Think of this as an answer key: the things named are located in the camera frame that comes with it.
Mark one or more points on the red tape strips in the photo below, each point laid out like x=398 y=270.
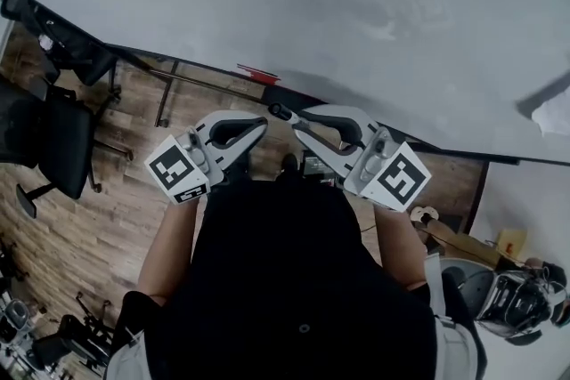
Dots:
x=260 y=75

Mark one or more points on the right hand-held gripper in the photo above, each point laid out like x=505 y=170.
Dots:
x=398 y=178

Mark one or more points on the white marker with black cap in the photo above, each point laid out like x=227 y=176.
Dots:
x=279 y=110

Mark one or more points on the person in dark shirt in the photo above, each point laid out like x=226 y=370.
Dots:
x=280 y=271

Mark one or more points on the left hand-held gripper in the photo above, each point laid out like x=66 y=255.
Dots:
x=176 y=167

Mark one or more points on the small white round gadget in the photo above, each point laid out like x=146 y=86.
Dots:
x=45 y=42

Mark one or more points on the yellow paper pad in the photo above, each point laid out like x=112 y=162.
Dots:
x=512 y=241

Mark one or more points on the crumpled white paper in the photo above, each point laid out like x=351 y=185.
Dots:
x=554 y=115

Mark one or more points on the person's left forearm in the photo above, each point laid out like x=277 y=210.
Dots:
x=171 y=244

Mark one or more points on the person's right forearm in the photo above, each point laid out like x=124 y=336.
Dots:
x=398 y=244

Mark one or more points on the person's right black shoe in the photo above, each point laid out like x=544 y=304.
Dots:
x=290 y=161

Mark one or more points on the black swivel chair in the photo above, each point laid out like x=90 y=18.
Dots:
x=71 y=338

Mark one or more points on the black bag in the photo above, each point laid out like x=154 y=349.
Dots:
x=75 y=53

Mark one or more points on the black display device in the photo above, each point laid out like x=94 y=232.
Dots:
x=316 y=164

